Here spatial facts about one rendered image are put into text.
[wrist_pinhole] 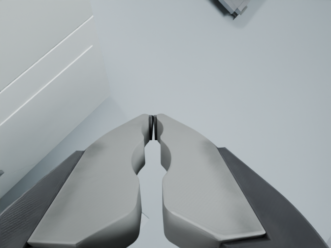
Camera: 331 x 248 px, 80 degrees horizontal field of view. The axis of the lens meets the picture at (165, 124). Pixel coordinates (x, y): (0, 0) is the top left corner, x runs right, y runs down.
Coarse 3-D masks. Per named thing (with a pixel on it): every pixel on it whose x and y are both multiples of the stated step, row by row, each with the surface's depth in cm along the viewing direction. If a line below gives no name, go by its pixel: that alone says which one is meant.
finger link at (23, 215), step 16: (64, 160) 8; (48, 176) 7; (64, 176) 7; (32, 192) 6; (48, 192) 6; (16, 208) 6; (32, 208) 6; (0, 224) 6; (16, 224) 6; (32, 224) 6; (0, 240) 5; (16, 240) 5
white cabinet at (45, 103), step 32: (96, 32) 39; (32, 64) 32; (64, 64) 39; (96, 64) 52; (0, 96) 31; (32, 96) 39; (64, 96) 52; (96, 96) 82; (0, 128) 39; (32, 128) 52; (64, 128) 81; (0, 160) 53; (32, 160) 81; (0, 192) 82
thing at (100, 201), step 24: (144, 120) 11; (96, 144) 9; (120, 144) 9; (144, 144) 11; (96, 168) 7; (120, 168) 7; (72, 192) 6; (96, 192) 6; (120, 192) 6; (48, 216) 6; (72, 216) 6; (96, 216) 6; (120, 216) 6; (48, 240) 5; (72, 240) 5; (96, 240) 5; (120, 240) 6
